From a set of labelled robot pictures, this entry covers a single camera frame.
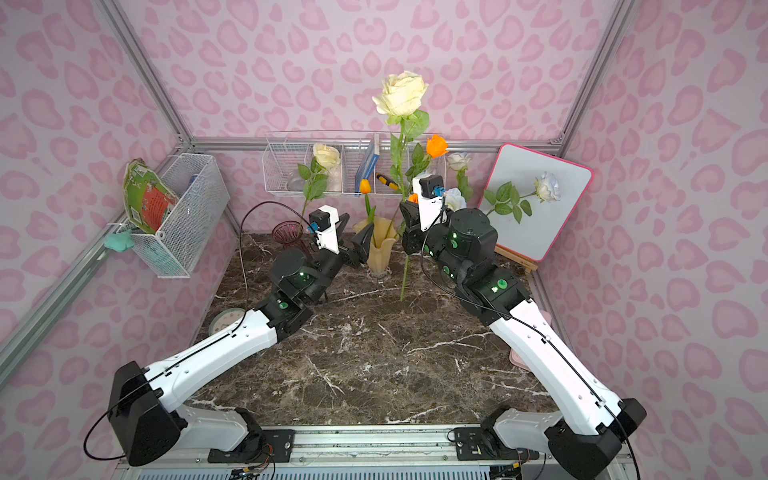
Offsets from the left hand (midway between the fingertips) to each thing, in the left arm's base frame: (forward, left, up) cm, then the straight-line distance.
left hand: (356, 214), depth 65 cm
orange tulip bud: (+23, 0, -11) cm, 26 cm away
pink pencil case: (-17, -42, -40) cm, 61 cm away
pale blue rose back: (+16, -39, -10) cm, 44 cm away
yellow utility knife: (+33, -6, -16) cm, 37 cm away
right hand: (-3, -9, +5) cm, 11 cm away
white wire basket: (+21, +47, -10) cm, 53 cm away
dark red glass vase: (+19, +25, -26) cm, 41 cm away
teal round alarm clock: (-3, +45, -41) cm, 61 cm away
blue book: (+28, 0, -8) cm, 29 cm away
